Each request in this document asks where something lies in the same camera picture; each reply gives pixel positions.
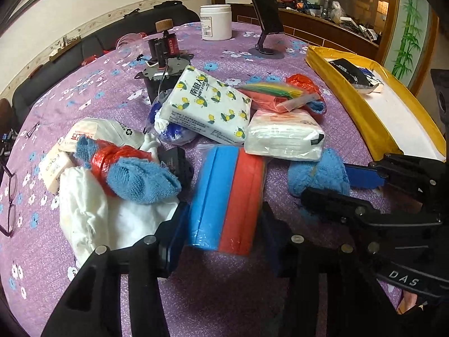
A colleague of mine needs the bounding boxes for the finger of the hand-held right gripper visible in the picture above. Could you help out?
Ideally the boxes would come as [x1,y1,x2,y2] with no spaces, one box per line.
[301,187,449,299]
[345,152,449,218]

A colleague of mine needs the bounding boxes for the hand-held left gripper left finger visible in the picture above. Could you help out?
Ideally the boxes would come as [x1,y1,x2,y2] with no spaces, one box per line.
[42,202,192,337]

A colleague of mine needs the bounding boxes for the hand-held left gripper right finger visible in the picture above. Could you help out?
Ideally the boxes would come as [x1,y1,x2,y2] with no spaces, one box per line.
[260,202,400,337]

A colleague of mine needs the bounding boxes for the yellow cardboard box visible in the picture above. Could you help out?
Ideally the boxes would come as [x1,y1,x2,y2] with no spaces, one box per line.
[304,45,446,164]

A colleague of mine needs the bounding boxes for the blue and red cloth packet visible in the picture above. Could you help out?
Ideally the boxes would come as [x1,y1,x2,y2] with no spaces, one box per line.
[187,144,272,256]

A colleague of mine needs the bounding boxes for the blue towel with red band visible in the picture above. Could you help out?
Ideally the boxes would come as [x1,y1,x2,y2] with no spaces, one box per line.
[74,135,183,205]

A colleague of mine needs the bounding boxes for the white cloth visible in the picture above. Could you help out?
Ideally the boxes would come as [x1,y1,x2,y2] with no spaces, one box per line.
[59,167,179,267]

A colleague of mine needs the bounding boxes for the white tissue pack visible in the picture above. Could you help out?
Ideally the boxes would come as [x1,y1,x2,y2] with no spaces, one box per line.
[244,110,326,162]

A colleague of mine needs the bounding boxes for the white gloves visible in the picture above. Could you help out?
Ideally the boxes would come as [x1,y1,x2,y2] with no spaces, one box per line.
[140,131,169,164]

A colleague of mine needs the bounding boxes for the blue and white plastic bag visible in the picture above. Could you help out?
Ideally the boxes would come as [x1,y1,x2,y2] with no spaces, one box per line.
[147,93,197,145]

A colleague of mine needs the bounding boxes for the red plastic bag with towel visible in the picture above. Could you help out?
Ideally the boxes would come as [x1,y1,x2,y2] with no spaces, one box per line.
[286,74,327,116]

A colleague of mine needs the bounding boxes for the white packet with red label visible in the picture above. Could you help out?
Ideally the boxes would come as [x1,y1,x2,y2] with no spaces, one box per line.
[58,119,144,155]

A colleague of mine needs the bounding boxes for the zip bag of coloured sheets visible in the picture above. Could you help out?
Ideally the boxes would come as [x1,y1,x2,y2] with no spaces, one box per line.
[237,81,321,113]

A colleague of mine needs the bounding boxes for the lemon print tissue pack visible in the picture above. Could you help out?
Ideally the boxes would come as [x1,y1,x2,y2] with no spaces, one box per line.
[159,66,252,145]

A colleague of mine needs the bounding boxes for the blue and white packet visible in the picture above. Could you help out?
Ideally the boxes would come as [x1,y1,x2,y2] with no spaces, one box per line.
[359,68,384,94]

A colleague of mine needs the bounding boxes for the bamboo print panel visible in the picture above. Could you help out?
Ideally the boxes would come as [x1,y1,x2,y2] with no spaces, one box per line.
[381,0,434,88]

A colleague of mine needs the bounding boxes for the black foil packet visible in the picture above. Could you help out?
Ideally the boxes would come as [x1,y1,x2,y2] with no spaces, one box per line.
[328,58,374,90]

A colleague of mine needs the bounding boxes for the wood framed glass partition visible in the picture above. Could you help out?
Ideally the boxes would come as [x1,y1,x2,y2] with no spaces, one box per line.
[210,0,400,67]

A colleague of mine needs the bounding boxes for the wooden counter with clutter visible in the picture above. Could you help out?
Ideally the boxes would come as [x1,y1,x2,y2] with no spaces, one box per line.
[224,0,383,60]

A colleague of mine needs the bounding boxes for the grey phone stand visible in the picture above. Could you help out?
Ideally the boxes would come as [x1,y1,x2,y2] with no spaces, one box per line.
[248,30,286,60]

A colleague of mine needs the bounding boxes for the black motor with metal plate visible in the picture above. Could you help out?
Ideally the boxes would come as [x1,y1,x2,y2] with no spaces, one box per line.
[135,54,194,106]

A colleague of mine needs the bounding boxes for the eyeglasses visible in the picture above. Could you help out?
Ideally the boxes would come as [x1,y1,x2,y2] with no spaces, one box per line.
[0,161,18,237]

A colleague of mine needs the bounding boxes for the red black servo motor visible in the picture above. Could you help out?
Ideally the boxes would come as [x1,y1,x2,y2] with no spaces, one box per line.
[147,19,180,67]

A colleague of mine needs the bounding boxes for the pile of dark small items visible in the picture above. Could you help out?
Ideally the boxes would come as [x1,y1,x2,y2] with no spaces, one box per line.
[0,130,18,157]

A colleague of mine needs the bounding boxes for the clear glass jar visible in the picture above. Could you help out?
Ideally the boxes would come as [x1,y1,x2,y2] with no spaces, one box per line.
[117,33,141,51]

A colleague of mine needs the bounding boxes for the black smartphone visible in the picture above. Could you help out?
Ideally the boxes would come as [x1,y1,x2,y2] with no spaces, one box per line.
[242,0,285,33]

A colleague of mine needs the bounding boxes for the black sofa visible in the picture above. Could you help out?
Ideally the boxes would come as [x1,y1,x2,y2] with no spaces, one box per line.
[10,2,200,113]

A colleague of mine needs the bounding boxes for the wooden chair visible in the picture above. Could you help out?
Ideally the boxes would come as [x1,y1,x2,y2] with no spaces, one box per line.
[0,98,13,137]

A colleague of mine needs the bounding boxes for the white plastic jar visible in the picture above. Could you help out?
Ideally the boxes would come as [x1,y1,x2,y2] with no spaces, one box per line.
[200,4,233,41]

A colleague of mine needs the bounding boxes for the small wooden tray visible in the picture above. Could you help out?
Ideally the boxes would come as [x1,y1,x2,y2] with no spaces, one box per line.
[49,37,83,63]

